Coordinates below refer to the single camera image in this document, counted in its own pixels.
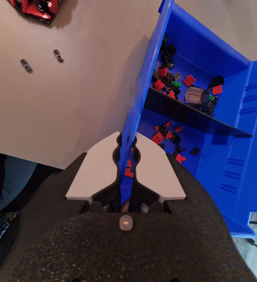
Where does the pile of loose lego pieces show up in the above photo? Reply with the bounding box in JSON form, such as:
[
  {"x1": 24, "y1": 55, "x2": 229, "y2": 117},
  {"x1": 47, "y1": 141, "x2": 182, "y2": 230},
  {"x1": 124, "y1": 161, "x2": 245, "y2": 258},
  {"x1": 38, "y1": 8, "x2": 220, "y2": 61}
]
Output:
[{"x1": 124, "y1": 33, "x2": 225, "y2": 178}]

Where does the patterned cloth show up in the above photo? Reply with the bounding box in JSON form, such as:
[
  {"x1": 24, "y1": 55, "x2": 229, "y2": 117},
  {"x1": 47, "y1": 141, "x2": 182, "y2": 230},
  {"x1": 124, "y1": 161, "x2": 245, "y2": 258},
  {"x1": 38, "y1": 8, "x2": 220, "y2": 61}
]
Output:
[{"x1": 0, "y1": 211, "x2": 19, "y2": 247}]

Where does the small grey lego plate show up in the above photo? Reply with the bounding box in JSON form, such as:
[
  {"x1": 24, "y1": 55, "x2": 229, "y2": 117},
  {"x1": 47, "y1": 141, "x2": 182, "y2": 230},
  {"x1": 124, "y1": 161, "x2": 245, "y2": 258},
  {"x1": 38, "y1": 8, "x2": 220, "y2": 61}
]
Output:
[
  {"x1": 53, "y1": 49, "x2": 64, "y2": 63},
  {"x1": 20, "y1": 59, "x2": 33, "y2": 73}
]

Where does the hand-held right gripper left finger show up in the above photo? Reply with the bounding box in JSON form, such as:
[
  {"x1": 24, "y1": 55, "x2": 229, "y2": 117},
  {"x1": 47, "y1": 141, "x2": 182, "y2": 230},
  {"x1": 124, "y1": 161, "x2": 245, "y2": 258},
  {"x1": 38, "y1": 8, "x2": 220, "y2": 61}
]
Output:
[{"x1": 65, "y1": 131, "x2": 122, "y2": 212}]

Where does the red lego car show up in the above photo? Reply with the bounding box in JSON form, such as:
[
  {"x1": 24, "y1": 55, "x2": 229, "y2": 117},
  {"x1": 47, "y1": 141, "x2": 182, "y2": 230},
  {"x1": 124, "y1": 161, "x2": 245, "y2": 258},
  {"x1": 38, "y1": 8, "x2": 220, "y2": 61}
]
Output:
[{"x1": 8, "y1": 0, "x2": 62, "y2": 24}]

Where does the black bin divider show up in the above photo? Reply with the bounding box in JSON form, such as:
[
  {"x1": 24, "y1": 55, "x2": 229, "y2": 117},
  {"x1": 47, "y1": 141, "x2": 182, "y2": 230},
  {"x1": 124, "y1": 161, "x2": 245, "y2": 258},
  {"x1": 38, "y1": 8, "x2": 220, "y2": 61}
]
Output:
[{"x1": 143, "y1": 87, "x2": 253, "y2": 138}]

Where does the blue plastic bin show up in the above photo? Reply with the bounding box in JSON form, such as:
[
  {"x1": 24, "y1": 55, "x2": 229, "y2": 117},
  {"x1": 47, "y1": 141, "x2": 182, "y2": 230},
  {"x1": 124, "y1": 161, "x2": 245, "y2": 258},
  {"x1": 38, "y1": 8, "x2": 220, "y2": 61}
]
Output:
[{"x1": 117, "y1": 0, "x2": 257, "y2": 239}]

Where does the transparent lego windshield piece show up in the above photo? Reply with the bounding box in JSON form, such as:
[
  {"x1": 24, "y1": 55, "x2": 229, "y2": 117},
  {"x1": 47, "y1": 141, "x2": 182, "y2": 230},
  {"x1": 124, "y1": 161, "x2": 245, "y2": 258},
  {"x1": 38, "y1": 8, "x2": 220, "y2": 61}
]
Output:
[{"x1": 185, "y1": 86, "x2": 209, "y2": 104}]

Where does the person's leg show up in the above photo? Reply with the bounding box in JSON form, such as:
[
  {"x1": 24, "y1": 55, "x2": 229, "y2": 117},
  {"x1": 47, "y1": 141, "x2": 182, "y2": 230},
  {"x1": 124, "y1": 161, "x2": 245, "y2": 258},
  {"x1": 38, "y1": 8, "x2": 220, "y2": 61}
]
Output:
[{"x1": 0, "y1": 155, "x2": 38, "y2": 211}]

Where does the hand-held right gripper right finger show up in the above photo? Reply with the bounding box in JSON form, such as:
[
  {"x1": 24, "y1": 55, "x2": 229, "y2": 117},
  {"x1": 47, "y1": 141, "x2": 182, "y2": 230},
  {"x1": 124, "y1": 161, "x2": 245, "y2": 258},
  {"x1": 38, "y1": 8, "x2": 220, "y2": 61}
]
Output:
[{"x1": 130, "y1": 132, "x2": 186, "y2": 212}]

